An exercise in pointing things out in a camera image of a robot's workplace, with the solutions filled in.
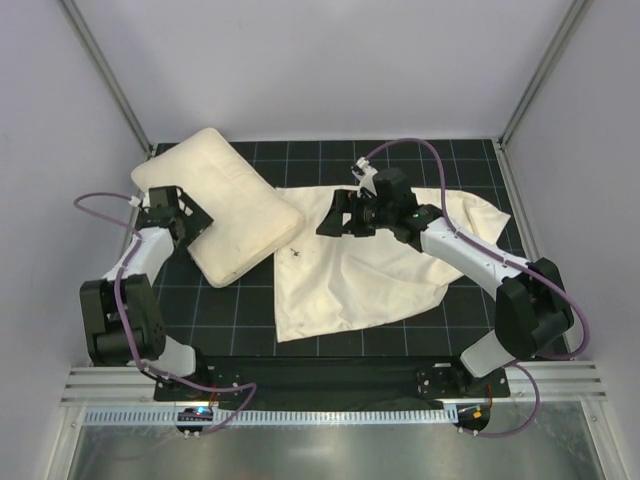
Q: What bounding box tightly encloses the slotted grey cable duct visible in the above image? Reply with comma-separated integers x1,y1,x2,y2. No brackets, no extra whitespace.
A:
82,406,457,427

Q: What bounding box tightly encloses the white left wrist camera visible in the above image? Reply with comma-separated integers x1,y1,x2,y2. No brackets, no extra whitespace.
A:
128,192,150,210

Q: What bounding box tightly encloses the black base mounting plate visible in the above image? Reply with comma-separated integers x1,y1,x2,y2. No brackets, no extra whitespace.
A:
152,353,514,404

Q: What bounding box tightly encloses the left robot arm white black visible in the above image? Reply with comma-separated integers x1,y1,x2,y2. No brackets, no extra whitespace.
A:
74,185,214,401

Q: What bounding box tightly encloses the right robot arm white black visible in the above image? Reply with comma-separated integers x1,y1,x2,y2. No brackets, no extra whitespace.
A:
316,160,574,396

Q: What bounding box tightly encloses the left aluminium frame post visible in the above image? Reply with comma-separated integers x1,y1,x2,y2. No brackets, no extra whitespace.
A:
58,0,153,157

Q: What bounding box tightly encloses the cream pillowcase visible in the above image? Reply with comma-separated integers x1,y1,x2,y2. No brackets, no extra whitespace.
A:
272,185,512,344

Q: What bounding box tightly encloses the cream pillow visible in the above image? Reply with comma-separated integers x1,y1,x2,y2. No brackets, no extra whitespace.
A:
131,128,305,288

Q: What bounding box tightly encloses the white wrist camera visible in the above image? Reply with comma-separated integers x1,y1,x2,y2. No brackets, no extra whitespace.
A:
128,192,150,210
351,157,378,198

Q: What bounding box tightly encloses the right aluminium frame post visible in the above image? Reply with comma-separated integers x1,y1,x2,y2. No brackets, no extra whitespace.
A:
499,0,594,147

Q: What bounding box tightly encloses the aluminium frame post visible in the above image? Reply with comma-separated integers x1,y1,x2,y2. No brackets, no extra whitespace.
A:
58,0,153,157
499,0,594,147

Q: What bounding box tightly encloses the aluminium front rail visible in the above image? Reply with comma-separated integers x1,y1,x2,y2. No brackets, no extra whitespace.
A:
60,361,607,407

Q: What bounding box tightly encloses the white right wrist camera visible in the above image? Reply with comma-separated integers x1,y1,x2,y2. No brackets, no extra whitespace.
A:
351,157,378,198

